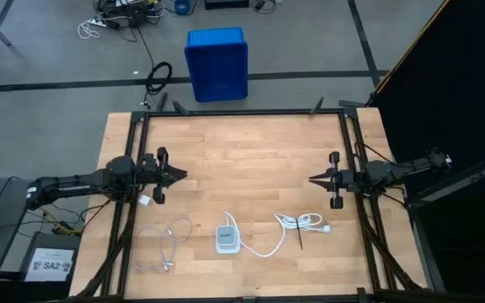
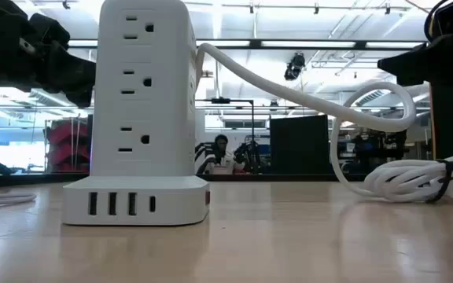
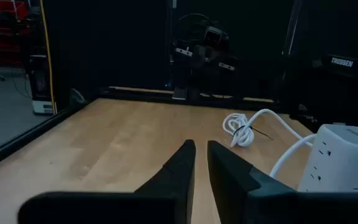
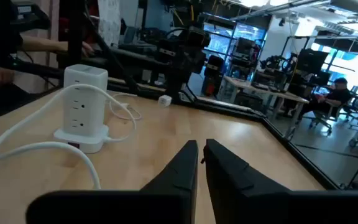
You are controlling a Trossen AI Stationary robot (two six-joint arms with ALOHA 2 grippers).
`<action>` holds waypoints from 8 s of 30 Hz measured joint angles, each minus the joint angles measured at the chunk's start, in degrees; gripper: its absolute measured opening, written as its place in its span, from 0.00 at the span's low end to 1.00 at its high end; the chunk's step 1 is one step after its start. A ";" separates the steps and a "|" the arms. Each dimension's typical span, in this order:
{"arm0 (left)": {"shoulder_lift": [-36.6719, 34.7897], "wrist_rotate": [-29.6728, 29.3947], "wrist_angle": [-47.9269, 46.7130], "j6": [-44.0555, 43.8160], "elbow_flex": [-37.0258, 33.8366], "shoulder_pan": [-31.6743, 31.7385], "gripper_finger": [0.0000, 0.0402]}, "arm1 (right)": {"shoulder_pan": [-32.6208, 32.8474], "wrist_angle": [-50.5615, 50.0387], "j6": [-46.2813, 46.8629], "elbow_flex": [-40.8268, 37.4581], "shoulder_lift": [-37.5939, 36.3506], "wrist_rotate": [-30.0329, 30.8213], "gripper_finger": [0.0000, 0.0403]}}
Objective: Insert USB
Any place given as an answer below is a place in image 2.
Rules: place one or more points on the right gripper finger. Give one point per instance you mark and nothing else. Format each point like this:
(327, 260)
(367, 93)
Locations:
(419, 63)

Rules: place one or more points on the white power strip tower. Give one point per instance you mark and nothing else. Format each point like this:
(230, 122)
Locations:
(144, 118)

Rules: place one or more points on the black ceiling-hung camera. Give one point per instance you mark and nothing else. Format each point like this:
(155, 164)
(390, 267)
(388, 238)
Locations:
(294, 68)

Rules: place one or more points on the person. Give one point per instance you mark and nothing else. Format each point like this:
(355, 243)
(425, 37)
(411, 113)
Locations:
(220, 143)

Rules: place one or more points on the red storage rack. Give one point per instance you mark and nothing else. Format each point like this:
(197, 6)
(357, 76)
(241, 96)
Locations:
(63, 135)

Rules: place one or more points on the black freestanding board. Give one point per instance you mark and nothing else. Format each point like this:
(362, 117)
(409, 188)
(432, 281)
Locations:
(299, 145)

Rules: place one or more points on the black background robot rig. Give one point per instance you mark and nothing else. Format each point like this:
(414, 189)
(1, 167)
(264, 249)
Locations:
(376, 147)

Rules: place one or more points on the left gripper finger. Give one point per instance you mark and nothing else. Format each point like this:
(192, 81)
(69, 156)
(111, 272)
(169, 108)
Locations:
(69, 74)

